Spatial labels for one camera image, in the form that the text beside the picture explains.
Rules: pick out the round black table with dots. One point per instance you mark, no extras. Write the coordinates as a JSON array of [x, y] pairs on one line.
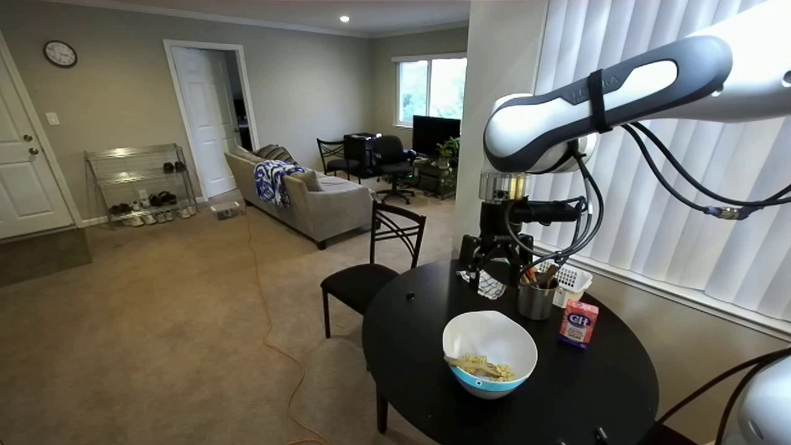
[[569, 400]]

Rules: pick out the black metal chair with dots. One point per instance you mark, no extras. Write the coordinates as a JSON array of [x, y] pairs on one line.
[[358, 285]]

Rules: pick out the white vertical blinds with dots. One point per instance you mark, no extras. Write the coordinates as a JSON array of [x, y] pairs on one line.
[[645, 230]]

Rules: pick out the blue white throw blanket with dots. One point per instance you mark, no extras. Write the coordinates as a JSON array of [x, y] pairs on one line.
[[270, 180]]

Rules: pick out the pink sugar carton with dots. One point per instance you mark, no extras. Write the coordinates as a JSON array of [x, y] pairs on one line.
[[579, 326]]

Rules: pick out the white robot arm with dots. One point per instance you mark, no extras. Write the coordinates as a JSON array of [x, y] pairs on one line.
[[731, 70]]

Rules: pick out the white plastic basket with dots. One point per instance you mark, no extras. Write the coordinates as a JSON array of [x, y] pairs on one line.
[[569, 285]]

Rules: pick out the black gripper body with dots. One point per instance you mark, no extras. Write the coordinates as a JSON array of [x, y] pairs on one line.
[[504, 209]]

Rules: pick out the black television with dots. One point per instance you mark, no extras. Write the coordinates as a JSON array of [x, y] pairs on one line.
[[429, 133]]

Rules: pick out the black office chair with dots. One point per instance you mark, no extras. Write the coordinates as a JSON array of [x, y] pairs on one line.
[[393, 162]]

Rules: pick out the glass shoe shelf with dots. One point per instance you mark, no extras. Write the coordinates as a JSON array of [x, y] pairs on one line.
[[142, 183]]

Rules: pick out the yellow noodles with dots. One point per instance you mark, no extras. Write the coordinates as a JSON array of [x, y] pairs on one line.
[[482, 366]]

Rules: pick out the steel utensil holder cup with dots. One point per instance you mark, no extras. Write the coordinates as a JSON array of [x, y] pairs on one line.
[[534, 301]]

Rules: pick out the white bowl with blue band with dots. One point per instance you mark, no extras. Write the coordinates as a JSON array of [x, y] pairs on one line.
[[499, 340]]

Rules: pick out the white front door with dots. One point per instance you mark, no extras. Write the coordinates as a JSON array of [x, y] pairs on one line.
[[31, 196]]

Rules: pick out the round wall clock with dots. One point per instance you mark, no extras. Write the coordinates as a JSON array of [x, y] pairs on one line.
[[59, 54]]

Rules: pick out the beige sofa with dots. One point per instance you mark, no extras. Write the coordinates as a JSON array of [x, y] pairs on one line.
[[316, 206]]

